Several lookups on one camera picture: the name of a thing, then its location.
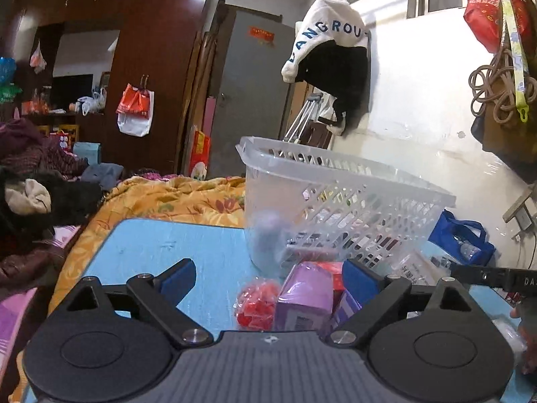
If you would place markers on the large purple box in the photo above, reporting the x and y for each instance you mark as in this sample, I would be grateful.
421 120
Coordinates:
304 296

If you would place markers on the person's right hand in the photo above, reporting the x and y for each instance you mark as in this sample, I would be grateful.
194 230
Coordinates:
529 336

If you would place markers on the white printed packet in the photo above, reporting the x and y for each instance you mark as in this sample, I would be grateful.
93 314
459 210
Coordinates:
415 266

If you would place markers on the grey door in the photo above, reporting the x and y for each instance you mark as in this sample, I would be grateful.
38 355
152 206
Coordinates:
251 92

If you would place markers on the red and white plastic bag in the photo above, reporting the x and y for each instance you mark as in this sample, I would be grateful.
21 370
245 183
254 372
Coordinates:
134 111

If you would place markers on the white lettered hoodie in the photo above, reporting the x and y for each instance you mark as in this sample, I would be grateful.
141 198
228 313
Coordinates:
325 29

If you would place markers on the red gift bag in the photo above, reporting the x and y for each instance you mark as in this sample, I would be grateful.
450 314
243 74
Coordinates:
200 155

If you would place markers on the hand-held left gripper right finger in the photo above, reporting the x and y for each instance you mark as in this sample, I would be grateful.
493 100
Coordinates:
358 280

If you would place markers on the white plastic lattice basket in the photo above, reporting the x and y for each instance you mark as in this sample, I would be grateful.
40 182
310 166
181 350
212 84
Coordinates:
344 193

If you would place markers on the pink hanging bag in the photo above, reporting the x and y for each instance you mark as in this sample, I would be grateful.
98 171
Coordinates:
38 59

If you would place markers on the light blue box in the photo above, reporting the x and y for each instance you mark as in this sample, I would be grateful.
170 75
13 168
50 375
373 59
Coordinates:
87 152

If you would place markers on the brown wooden wardrobe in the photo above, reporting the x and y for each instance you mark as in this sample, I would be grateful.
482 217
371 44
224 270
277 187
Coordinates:
142 50

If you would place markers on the metal crutches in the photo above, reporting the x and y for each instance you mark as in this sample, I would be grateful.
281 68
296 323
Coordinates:
300 117

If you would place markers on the brown hanging bag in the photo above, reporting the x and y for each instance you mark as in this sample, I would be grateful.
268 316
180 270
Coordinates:
509 147

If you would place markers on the clear bag of red candies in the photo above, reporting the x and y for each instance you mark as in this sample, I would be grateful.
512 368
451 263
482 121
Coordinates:
256 304

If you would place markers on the small purple box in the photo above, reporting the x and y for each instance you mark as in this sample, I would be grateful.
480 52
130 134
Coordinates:
346 308

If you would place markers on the clear plastic wrapper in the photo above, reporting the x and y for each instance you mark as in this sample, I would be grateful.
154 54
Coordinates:
509 338

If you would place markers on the black hanging garment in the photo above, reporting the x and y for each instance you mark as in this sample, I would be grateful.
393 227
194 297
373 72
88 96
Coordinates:
340 79

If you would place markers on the red hanging plastic bag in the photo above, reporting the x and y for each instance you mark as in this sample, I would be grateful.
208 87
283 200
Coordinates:
486 16

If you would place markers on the red printed box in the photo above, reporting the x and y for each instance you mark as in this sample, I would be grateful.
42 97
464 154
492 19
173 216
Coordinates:
62 140

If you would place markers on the blue-grey cloth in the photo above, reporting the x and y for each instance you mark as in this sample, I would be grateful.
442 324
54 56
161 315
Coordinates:
105 174

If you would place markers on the beige cloth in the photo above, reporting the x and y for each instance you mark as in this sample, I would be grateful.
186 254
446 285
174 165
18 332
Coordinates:
29 197

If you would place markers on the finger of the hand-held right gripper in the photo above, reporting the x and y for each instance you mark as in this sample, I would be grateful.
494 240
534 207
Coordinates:
491 278

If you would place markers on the pile of dark clothes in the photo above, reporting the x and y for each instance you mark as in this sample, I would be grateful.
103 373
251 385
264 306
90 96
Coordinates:
29 235

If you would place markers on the orange floral blanket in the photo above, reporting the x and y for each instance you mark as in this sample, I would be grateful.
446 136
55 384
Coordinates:
168 201

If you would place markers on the blue tote bag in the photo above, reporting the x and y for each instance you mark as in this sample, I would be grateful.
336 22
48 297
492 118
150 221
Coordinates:
457 235

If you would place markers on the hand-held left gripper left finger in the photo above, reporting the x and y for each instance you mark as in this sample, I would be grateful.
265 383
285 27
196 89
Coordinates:
178 280

